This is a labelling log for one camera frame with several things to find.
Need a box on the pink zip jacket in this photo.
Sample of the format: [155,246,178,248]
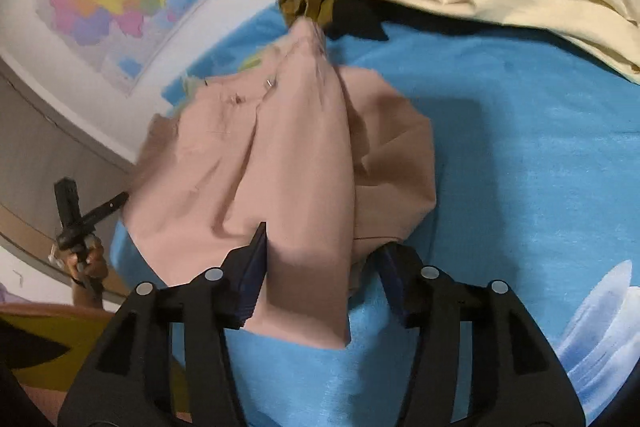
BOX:
[122,18,436,349]

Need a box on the person's left hand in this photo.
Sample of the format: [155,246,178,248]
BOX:
[65,236,108,310]

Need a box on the grey wardrobe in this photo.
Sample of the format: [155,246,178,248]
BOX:
[1,63,132,284]

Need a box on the blue floral bed sheet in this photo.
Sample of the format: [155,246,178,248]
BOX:
[108,3,640,427]

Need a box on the dark olive garment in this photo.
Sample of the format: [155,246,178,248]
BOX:
[278,0,391,42]

